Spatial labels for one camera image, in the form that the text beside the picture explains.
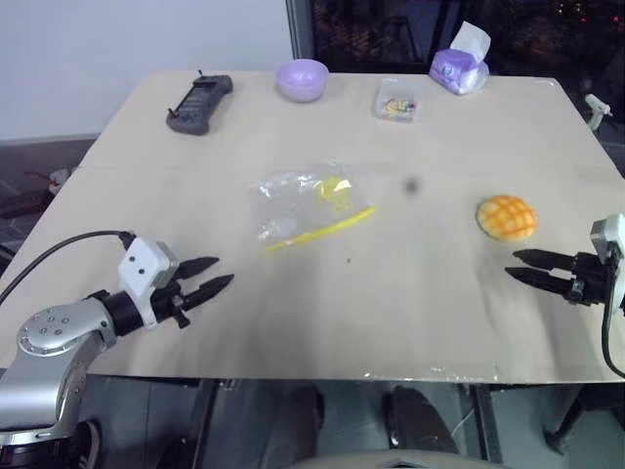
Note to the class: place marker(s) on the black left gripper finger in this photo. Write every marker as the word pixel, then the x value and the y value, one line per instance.
pixel 197 266
pixel 210 288

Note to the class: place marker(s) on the black stand foot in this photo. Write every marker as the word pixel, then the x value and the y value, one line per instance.
pixel 566 420

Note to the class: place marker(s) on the black handheld remote controller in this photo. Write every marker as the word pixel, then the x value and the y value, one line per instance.
pixel 197 105

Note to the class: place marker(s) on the clear box of colourful pins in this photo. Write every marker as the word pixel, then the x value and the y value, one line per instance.
pixel 398 100

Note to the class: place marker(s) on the red and white floor object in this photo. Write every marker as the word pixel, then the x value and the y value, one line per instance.
pixel 61 178

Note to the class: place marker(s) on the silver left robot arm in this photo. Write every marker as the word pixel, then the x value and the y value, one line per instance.
pixel 49 337

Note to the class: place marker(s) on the white glue gun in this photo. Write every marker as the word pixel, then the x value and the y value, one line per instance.
pixel 596 110

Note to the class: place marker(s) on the clear yellow-zip plastic bag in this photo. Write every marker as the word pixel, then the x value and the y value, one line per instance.
pixel 303 205

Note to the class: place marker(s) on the purple tissue pack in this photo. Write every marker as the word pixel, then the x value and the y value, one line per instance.
pixel 459 71

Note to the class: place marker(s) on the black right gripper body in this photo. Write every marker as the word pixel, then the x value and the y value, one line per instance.
pixel 588 278

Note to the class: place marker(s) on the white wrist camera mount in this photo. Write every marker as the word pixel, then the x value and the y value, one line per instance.
pixel 609 234
pixel 141 264

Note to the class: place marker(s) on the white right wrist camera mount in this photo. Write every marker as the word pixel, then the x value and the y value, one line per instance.
pixel 609 234

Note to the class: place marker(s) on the grey window frame post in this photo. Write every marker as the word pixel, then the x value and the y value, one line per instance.
pixel 299 29

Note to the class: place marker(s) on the grey curved robot torso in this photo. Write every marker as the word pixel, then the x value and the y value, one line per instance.
pixel 390 460

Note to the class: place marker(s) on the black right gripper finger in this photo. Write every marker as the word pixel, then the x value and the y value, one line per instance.
pixel 542 259
pixel 537 279

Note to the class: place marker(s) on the grey table leg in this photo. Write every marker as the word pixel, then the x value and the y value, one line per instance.
pixel 489 420

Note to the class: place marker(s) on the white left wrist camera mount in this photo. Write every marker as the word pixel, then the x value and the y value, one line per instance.
pixel 141 264

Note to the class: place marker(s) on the round orange melon bread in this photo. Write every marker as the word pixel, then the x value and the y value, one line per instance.
pixel 508 218

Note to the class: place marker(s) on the dark rounded shape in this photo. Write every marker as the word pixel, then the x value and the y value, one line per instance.
pixel 420 420

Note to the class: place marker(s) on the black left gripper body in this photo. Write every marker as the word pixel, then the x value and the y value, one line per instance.
pixel 168 300

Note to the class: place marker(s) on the purple plastic bowl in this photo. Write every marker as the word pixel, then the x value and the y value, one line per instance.
pixel 301 80

